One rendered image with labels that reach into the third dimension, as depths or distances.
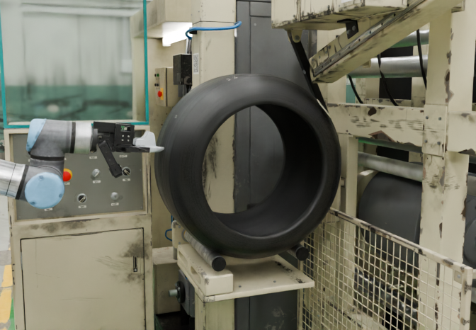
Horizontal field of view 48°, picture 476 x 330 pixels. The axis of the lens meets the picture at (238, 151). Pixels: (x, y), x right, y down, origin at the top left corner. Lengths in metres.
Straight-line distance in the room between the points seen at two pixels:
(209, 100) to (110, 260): 0.98
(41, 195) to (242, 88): 0.62
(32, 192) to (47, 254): 0.88
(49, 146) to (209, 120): 0.44
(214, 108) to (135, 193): 0.86
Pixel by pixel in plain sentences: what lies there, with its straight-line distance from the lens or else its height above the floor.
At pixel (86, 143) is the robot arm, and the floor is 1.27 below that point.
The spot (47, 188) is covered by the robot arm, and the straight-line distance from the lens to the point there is 1.39.
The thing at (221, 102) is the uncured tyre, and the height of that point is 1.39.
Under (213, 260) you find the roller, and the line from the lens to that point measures 1.62.
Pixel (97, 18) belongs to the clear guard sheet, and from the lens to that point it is 2.20.
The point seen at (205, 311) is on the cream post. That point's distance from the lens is 2.09.
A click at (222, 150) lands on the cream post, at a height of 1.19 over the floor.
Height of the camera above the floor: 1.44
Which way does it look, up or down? 7 degrees down
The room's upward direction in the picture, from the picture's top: straight up
